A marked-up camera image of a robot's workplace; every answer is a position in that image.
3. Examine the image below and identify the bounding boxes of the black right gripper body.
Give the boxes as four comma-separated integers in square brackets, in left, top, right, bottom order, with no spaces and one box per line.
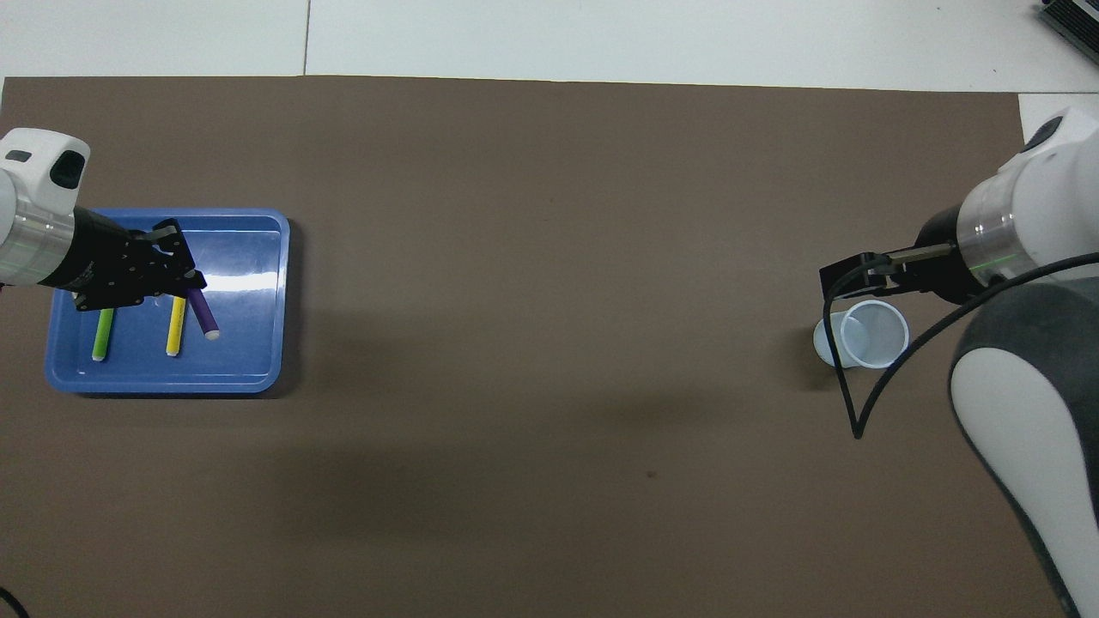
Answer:
[893,206,988,303]

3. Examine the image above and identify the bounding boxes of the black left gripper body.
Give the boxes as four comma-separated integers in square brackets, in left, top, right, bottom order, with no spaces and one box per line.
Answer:
[39,206,168,310]

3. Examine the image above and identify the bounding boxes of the purple pen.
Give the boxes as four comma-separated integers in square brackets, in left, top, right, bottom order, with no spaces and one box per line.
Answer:
[187,288,221,341]

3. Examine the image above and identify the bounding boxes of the translucent plastic cup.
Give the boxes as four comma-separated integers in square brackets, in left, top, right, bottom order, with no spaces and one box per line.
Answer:
[813,300,910,370]

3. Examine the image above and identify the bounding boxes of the blue plastic tray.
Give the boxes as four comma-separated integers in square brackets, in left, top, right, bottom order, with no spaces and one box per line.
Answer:
[45,209,291,394]

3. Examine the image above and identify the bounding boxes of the dark ribbed device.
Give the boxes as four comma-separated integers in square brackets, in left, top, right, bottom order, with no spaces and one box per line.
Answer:
[1037,0,1099,54]

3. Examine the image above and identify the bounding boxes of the brown table mat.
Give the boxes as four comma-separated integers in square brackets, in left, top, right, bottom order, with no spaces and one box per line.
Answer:
[0,76,1081,618]

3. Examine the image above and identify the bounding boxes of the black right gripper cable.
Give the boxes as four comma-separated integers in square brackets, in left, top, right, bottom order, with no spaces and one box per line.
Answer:
[823,243,1099,440]

